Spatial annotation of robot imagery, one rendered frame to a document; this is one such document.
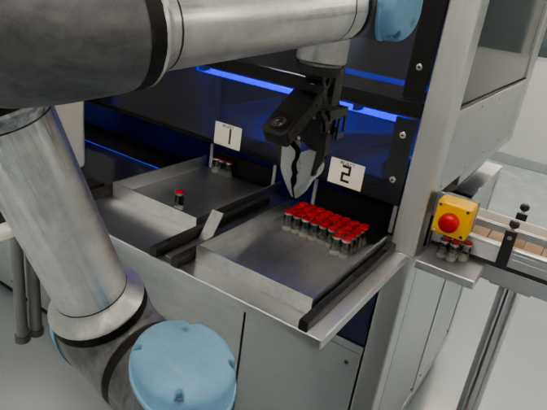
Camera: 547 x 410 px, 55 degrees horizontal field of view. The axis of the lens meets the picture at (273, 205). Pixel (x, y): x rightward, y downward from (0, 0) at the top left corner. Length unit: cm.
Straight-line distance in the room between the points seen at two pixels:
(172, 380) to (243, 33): 35
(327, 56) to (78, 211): 41
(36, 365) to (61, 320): 154
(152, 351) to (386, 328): 80
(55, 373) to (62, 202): 164
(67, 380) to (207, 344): 152
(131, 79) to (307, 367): 119
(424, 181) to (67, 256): 78
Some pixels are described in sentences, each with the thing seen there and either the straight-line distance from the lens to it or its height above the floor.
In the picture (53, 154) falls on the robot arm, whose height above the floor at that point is 123.
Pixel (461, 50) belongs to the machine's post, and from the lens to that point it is 110.
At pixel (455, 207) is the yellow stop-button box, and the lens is 114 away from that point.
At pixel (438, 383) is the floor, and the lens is 234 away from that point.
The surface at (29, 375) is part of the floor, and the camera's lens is 216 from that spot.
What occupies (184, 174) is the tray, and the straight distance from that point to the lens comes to 147.
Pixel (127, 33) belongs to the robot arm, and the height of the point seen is 136.
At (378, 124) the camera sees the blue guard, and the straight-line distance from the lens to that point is 116.
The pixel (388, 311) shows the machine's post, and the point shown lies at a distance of 129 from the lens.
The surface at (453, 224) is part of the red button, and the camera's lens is 112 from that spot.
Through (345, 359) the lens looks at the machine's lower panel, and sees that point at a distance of 141.
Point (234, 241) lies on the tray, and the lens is 113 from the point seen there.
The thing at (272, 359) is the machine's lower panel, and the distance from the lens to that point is 154.
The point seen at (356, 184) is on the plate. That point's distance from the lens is 120.
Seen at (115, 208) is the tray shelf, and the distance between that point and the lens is 125.
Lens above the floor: 140
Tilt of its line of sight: 23 degrees down
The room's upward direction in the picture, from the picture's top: 8 degrees clockwise
